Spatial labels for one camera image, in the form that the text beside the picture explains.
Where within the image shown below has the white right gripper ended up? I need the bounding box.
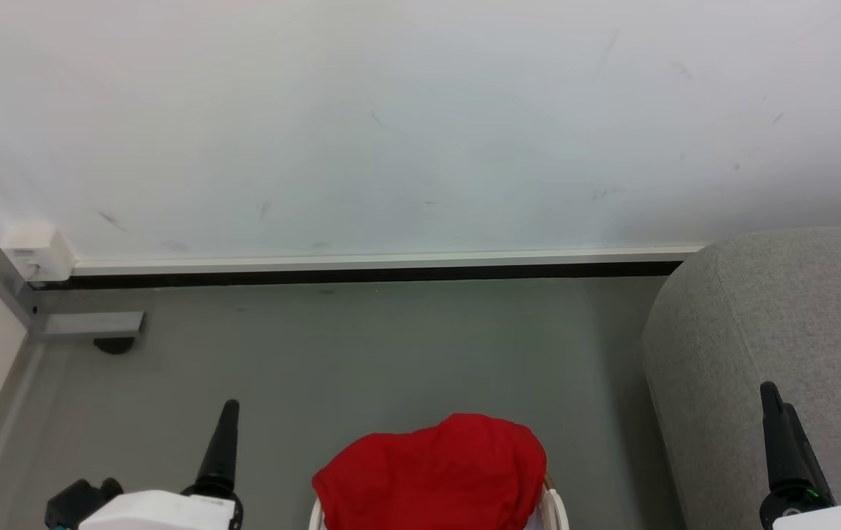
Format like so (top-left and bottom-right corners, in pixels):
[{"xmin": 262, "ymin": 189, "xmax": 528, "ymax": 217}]
[{"xmin": 759, "ymin": 381, "xmax": 841, "ymax": 530}]

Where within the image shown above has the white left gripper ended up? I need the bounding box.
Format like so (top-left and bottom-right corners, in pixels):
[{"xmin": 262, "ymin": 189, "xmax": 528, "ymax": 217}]
[{"xmin": 78, "ymin": 400, "xmax": 244, "ymax": 530}]

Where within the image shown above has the red and white garment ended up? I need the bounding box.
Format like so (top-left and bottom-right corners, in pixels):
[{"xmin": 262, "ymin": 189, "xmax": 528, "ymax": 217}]
[{"xmin": 312, "ymin": 413, "xmax": 547, "ymax": 530}]

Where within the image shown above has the grey fabric sofa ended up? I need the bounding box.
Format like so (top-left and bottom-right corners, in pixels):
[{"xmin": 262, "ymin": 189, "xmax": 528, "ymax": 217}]
[{"xmin": 641, "ymin": 225, "xmax": 841, "ymax": 530}]

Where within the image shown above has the white perforated laundry basket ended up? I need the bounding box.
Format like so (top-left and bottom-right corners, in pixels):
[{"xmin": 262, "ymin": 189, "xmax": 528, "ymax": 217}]
[{"xmin": 308, "ymin": 482, "xmax": 569, "ymax": 530}]

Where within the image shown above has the aluminium frame base bracket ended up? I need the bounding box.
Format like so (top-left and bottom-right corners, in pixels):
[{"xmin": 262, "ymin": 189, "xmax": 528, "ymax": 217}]
[{"xmin": 38, "ymin": 311, "xmax": 146, "ymax": 341}]

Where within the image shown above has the white wall trim strip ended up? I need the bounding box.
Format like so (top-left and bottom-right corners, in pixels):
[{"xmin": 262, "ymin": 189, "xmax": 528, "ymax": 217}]
[{"xmin": 71, "ymin": 247, "xmax": 704, "ymax": 278}]

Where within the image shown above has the white wall box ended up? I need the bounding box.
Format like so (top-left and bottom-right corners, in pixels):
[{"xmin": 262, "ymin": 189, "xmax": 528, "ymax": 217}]
[{"xmin": 4, "ymin": 228, "xmax": 75, "ymax": 284}]

